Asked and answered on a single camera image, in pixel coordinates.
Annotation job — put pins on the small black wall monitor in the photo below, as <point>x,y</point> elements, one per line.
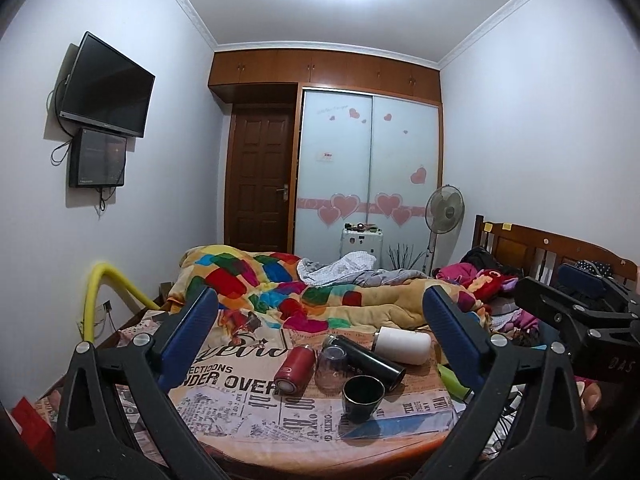
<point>97,157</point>

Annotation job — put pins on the black bag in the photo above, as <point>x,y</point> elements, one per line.
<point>482,260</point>

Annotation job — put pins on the wooden wardrobe with sliding doors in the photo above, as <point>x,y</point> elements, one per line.
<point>370,160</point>

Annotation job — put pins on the red metal cup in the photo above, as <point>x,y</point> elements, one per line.
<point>295,371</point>

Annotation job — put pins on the pink clothes pile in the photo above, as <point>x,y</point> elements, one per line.
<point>452,272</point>

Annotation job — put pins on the black thermos bottle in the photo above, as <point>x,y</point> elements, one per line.
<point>367,360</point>

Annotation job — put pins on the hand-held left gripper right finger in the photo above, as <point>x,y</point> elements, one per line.
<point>450,332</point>

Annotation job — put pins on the grey crumpled cloth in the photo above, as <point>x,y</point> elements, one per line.
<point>345,267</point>

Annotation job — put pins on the blue flat booklet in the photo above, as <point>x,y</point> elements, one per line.
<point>382,429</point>

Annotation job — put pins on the yellow foam tube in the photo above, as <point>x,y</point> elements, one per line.
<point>107,287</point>

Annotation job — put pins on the red box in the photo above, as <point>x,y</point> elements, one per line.
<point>35,427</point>

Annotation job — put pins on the dark dried twig decoration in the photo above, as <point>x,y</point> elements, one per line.
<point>401,256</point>

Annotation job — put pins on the white thermos cup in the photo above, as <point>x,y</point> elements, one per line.
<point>402,345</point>

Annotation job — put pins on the clear glass cup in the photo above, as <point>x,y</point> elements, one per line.
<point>332,367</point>

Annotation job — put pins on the standing electric fan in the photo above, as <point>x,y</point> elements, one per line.
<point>444,210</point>

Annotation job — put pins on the wooden bed headboard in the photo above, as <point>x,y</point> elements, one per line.
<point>540,245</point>

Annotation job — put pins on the red plush toy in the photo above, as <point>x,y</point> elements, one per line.
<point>487,280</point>

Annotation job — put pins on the newspaper print bedsheet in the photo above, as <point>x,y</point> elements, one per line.
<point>240,410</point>

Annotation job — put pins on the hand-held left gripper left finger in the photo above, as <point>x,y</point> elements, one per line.
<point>187,345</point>

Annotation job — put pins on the person's right hand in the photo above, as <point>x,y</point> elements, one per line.
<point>588,402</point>

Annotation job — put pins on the wall mounted black television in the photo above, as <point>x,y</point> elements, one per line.
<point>105,87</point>

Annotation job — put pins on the brown wooden door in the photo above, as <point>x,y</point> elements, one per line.
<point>257,180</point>

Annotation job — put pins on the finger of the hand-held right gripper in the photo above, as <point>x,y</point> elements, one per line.
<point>580,275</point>
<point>560,305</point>

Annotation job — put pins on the white small appliance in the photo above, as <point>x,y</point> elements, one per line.
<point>362,242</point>

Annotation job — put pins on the black ceramic cup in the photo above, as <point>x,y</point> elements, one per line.
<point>362,399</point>

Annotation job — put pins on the green plastic bottle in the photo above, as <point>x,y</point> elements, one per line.
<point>452,379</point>

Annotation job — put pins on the colourful patchwork blanket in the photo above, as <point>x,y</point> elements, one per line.
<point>310,290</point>

